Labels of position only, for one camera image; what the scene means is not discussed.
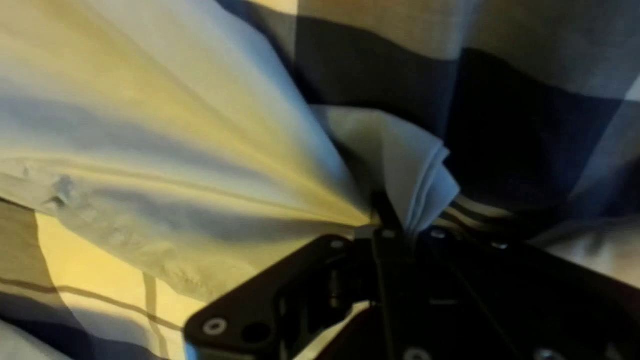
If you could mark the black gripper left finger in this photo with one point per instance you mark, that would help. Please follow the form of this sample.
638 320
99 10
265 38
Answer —
288 307

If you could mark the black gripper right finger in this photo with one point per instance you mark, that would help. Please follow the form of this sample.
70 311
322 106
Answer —
502 301

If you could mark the light grey cloth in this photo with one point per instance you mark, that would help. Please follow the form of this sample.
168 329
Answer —
170 135

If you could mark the plaid yellow grey comforter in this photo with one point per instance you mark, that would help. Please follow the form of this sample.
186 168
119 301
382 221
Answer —
534 100

